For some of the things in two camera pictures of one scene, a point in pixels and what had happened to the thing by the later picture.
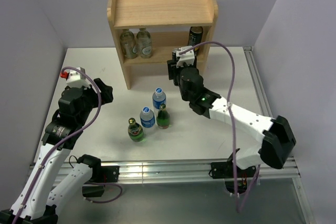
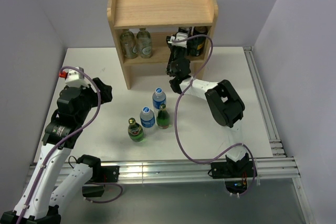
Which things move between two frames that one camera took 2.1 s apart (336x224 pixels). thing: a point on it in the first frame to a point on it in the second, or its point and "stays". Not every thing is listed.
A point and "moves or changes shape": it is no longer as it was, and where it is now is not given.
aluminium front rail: (191, 172) stays
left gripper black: (106, 91) stays
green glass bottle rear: (163, 117) stays
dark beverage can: (175, 57) moves or changes shape
